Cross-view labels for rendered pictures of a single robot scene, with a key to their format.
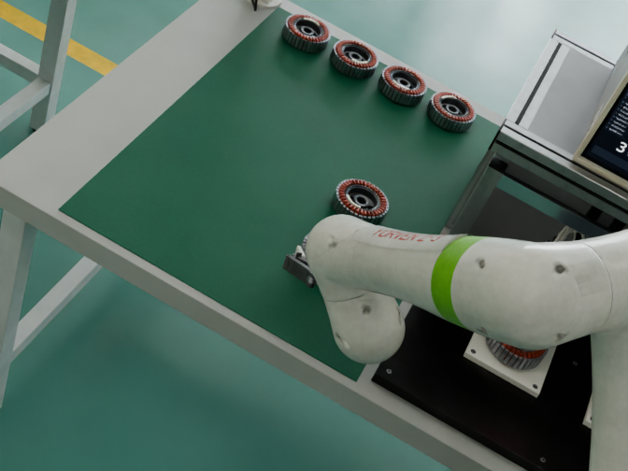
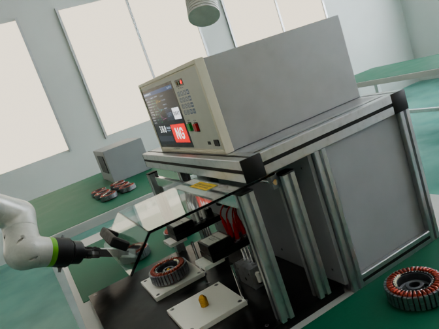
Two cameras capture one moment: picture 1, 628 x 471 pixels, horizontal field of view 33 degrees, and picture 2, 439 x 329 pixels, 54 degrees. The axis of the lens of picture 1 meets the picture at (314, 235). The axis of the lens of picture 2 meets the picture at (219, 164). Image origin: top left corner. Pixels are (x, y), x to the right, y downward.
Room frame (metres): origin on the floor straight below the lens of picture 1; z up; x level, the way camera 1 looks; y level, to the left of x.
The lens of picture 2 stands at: (1.06, -1.54, 1.28)
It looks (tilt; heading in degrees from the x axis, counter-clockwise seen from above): 11 degrees down; 59
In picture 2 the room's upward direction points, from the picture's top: 19 degrees counter-clockwise
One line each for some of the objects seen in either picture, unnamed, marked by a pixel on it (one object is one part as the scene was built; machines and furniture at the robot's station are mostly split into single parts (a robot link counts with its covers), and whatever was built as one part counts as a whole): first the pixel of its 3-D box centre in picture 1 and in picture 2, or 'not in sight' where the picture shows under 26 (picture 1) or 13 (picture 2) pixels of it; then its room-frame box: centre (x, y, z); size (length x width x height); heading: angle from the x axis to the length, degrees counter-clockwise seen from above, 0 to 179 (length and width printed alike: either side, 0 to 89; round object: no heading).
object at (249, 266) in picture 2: not in sight; (253, 271); (1.56, -0.68, 0.80); 0.07 x 0.05 x 0.06; 82
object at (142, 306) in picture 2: (567, 381); (194, 294); (1.45, -0.54, 0.76); 0.64 x 0.47 x 0.02; 82
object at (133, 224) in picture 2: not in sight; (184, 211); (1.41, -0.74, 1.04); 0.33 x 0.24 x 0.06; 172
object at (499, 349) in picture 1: (517, 340); (168, 271); (1.45, -0.42, 0.80); 0.11 x 0.11 x 0.04
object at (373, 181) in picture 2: not in sight; (377, 197); (1.79, -0.92, 0.91); 0.28 x 0.03 x 0.32; 172
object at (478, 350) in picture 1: (511, 349); (172, 279); (1.45, -0.42, 0.78); 0.15 x 0.15 x 0.01; 82
